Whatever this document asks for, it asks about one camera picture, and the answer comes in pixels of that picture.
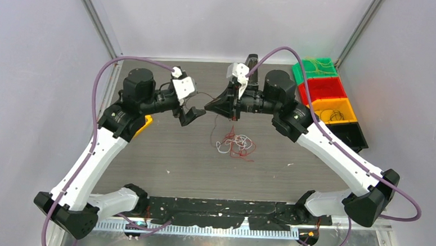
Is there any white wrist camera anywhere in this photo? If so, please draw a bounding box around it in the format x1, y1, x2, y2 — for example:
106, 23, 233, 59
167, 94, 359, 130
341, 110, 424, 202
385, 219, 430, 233
171, 66, 197, 105
226, 62, 250, 98

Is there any green plastic bin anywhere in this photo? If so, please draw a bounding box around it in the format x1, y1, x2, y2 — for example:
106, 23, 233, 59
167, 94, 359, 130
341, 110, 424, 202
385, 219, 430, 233
292, 57, 338, 86

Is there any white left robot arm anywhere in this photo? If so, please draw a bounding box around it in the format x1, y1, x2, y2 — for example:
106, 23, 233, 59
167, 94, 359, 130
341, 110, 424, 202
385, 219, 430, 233
34, 67, 205, 240

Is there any brown cable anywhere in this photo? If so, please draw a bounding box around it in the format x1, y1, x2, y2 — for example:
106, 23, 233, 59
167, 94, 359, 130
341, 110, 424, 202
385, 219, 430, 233
317, 108, 347, 123
190, 91, 222, 149

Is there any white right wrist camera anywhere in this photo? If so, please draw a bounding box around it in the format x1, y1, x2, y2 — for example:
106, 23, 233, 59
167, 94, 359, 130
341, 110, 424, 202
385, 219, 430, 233
226, 62, 250, 98

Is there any yellow cable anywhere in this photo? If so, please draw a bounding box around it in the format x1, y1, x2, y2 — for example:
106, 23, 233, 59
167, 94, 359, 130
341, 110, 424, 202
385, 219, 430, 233
302, 56, 338, 77

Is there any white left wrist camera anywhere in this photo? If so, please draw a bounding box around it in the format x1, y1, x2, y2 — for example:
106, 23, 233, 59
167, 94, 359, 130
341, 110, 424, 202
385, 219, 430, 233
171, 66, 197, 105

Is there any yellow plastic bin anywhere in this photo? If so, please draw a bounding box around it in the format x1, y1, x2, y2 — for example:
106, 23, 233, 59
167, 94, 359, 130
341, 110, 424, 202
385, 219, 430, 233
312, 97, 358, 124

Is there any red plastic bin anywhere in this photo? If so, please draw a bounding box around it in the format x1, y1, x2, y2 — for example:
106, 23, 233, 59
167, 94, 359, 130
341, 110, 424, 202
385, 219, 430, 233
298, 77, 347, 106

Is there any black plastic bin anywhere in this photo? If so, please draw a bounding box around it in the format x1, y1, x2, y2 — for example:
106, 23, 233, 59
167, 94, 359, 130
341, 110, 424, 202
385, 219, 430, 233
328, 122, 369, 154

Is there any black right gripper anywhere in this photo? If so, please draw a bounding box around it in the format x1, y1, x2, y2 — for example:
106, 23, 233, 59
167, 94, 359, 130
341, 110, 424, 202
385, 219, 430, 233
205, 79, 280, 124

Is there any black metronome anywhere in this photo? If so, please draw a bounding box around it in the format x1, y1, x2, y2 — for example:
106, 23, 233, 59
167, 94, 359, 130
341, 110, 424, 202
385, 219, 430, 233
244, 53, 259, 91

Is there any white cable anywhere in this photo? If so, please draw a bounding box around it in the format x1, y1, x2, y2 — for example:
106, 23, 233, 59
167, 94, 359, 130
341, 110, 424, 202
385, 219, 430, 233
215, 133, 253, 156

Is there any red cable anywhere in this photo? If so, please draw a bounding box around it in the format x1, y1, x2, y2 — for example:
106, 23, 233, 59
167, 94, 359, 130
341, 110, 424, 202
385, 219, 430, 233
219, 124, 258, 163

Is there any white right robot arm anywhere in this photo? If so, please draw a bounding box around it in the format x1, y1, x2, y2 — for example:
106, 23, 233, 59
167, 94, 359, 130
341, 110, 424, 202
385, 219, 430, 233
205, 64, 400, 227

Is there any yellow triangular plastic piece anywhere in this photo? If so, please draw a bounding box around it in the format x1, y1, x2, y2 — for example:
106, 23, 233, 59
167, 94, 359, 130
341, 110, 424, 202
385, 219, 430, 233
133, 115, 154, 138

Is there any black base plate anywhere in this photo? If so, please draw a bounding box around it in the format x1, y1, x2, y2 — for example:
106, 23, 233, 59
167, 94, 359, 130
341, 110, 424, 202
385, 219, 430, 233
123, 196, 332, 231

